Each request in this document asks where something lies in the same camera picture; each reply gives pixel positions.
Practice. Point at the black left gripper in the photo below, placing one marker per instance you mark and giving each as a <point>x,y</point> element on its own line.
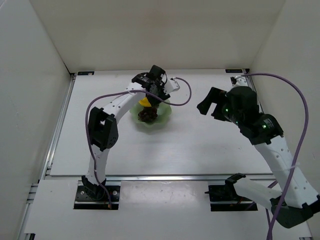
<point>154,99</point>

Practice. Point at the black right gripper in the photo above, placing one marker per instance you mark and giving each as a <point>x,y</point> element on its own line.
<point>218,106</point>

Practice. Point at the yellow fake banana bunch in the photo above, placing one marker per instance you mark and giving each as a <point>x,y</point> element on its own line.
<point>145,103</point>

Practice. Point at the dark red fake grapes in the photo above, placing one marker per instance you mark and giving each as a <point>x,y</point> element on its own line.
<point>148,114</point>

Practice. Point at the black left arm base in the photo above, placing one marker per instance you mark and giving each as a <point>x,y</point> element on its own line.
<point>86,199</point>

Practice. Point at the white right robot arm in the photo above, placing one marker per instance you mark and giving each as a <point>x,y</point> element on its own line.
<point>296,201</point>

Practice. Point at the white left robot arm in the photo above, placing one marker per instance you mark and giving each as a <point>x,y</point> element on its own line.
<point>102,127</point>

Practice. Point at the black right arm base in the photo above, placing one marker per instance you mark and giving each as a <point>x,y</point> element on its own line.
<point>223,201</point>

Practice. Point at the green scalloped fruit bowl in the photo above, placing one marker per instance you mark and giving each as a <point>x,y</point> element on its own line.
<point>164,111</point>

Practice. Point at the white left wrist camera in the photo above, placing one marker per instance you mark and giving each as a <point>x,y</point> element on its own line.
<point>171,86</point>

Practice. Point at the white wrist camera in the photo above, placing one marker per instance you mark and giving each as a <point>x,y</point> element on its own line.
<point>239,81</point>
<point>171,86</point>

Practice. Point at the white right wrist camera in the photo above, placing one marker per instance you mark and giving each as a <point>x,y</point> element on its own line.
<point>239,81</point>

